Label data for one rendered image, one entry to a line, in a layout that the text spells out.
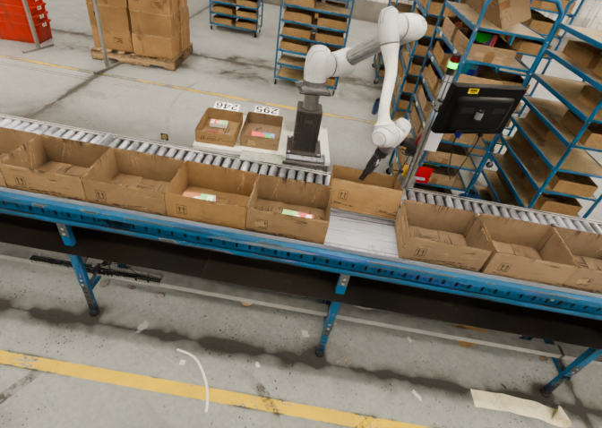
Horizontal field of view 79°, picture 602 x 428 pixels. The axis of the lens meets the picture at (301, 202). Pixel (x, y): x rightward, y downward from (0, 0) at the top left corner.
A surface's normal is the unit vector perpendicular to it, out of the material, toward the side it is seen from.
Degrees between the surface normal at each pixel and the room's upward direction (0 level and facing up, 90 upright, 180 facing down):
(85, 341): 0
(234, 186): 89
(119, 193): 90
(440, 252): 90
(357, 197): 73
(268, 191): 90
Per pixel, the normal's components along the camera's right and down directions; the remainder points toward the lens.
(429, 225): -0.11, 0.59
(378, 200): -0.09, 0.36
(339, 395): 0.14, -0.77
